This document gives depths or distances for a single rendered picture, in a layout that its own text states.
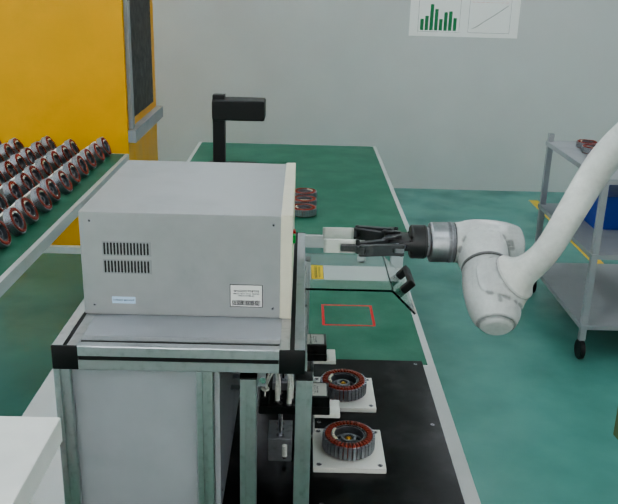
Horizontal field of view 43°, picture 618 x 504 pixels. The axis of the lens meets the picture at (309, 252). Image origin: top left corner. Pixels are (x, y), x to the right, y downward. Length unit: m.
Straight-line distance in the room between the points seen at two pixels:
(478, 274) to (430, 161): 5.40
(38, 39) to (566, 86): 4.27
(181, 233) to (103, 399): 0.33
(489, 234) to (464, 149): 5.33
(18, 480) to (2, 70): 4.47
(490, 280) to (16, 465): 1.01
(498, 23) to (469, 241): 5.32
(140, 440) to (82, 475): 0.14
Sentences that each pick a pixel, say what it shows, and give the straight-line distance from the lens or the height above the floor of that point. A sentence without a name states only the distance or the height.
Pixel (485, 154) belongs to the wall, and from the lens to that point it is 7.11.
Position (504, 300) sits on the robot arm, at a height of 1.13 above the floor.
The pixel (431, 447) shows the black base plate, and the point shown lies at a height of 0.77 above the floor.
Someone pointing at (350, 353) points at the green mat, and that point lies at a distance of 2.21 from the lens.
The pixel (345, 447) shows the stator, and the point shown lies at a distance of 1.69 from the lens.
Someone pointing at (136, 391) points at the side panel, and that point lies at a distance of 1.47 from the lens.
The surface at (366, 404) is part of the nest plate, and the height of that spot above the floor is 0.78.
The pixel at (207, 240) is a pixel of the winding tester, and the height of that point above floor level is 1.27.
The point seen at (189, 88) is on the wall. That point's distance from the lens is 6.91.
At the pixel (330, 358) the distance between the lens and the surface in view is 1.89.
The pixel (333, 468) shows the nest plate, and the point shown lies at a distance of 1.68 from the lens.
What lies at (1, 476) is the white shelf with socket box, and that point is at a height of 1.20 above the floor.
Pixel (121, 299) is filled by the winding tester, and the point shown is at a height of 1.15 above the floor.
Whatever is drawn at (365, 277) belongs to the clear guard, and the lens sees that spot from 1.87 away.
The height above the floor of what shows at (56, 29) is 1.40.
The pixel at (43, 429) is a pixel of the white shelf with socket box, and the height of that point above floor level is 1.21.
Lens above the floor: 1.73
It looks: 19 degrees down
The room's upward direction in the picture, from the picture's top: 2 degrees clockwise
